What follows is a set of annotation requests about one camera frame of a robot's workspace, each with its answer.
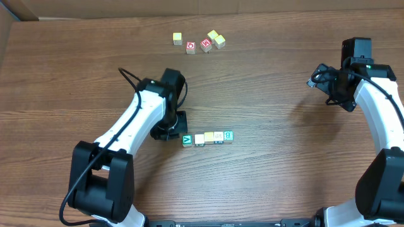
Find white wooden block green side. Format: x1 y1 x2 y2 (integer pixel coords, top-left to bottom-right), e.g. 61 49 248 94
182 135 193 147

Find white wooden block red drawing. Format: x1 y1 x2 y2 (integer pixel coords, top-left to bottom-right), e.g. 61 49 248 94
194 134 205 146

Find yellow wooden block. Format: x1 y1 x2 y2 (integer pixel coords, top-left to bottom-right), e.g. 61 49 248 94
207 30 218 44
204 132 215 144
172 32 182 45
214 35 226 49

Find tan wooden block blue side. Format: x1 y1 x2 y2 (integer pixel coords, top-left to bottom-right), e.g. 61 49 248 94
213 132 224 144

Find green wooden block letter B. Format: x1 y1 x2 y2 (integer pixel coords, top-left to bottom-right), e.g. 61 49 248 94
223 131 234 143

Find red wooden block letter O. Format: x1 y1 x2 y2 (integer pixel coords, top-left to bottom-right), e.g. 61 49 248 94
186 42 196 55

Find red wooden block letter E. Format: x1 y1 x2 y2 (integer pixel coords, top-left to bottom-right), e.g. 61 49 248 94
200 38 212 53

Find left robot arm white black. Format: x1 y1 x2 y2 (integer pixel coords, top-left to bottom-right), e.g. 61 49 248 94
59 68 187 226

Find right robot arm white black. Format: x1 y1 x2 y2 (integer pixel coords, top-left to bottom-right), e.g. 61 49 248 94
307 37 403 226

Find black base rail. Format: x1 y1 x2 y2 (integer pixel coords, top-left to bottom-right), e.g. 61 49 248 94
143 218 315 227

